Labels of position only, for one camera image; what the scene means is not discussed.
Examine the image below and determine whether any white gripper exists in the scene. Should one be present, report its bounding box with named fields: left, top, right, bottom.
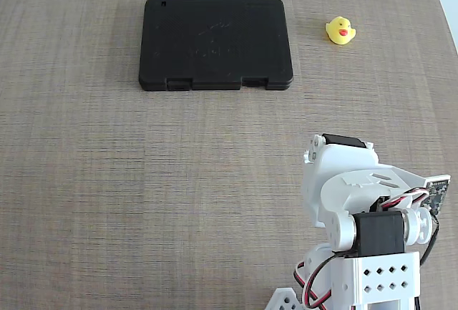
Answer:
left=301, top=132, right=381, bottom=227

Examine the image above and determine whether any yellow rubber duck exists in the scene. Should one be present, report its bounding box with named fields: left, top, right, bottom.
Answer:
left=324, top=16, right=357, bottom=45

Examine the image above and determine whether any black plastic flat case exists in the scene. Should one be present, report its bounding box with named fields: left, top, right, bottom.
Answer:
left=138, top=0, right=295, bottom=92

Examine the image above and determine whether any red white black servo cable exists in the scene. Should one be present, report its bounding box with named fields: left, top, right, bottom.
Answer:
left=293, top=252, right=345, bottom=310
left=379, top=188, right=430, bottom=215

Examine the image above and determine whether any green camera circuit board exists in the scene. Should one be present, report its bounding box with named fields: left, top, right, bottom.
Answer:
left=425, top=175, right=451, bottom=216

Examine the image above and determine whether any black camera cable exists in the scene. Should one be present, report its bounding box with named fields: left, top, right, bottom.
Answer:
left=419, top=213, right=439, bottom=266

